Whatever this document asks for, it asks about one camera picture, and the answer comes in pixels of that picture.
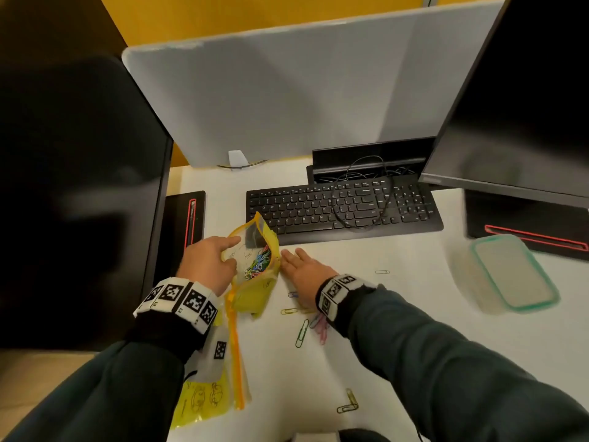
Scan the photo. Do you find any person's right hand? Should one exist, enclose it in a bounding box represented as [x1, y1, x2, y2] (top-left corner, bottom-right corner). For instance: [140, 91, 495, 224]
[279, 247, 339, 310]

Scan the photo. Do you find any person's left hand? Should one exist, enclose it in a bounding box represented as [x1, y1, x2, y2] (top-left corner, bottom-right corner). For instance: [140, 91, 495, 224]
[176, 235, 242, 298]

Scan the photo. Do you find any pile of colourful paper clips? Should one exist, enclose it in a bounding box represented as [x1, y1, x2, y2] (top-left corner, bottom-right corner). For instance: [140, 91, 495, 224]
[244, 246, 391, 349]

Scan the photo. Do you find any clear container with green-rimmed lid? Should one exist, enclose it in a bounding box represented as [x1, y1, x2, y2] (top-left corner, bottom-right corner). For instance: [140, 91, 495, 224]
[448, 233, 561, 314]

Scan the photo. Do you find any person's right forearm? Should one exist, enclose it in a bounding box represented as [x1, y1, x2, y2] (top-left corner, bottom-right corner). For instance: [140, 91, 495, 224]
[329, 282, 589, 442]

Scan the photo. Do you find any person's left forearm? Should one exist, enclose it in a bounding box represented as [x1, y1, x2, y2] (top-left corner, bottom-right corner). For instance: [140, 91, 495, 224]
[2, 310, 208, 442]

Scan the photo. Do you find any brown cardboard box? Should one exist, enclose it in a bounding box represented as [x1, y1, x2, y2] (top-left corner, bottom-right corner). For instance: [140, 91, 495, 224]
[0, 348, 98, 438]

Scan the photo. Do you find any right wrist marker band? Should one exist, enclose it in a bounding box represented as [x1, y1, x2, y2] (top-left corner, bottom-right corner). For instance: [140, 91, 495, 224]
[315, 273, 379, 323]

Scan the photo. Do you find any wrist marker band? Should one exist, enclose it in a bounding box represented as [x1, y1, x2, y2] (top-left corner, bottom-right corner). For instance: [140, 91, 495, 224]
[315, 273, 379, 323]
[133, 276, 220, 336]

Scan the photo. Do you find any left wrist marker band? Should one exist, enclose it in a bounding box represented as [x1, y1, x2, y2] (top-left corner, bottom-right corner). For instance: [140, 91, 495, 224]
[133, 276, 220, 336]

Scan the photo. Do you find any black monitor base red stripe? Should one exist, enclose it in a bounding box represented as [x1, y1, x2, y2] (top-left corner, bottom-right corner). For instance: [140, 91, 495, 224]
[464, 188, 589, 262]
[154, 190, 207, 286]

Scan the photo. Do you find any black keyboard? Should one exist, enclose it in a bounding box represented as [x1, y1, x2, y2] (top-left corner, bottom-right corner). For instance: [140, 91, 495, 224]
[246, 174, 444, 247]

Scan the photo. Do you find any white table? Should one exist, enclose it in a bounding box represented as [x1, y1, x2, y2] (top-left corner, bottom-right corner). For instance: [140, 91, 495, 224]
[165, 156, 589, 442]

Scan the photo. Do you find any black monitor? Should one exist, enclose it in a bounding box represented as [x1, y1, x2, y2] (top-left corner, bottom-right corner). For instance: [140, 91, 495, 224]
[0, 0, 174, 351]
[418, 0, 589, 209]

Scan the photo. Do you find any white desk divider panel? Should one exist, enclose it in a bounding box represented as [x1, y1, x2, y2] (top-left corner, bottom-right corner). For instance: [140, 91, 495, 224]
[121, 0, 506, 169]

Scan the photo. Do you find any black keyboard cable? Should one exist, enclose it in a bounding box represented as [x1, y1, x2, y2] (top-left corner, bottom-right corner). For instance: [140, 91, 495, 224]
[330, 155, 415, 230]

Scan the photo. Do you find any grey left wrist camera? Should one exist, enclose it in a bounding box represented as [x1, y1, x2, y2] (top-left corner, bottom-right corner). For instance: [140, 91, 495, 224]
[183, 317, 231, 387]

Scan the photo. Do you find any white divider bracket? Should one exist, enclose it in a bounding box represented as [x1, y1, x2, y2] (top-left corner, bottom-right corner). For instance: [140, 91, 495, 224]
[216, 149, 269, 171]

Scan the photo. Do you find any black cable tray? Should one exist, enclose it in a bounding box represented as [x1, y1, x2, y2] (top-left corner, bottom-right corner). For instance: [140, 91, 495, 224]
[307, 136, 436, 185]

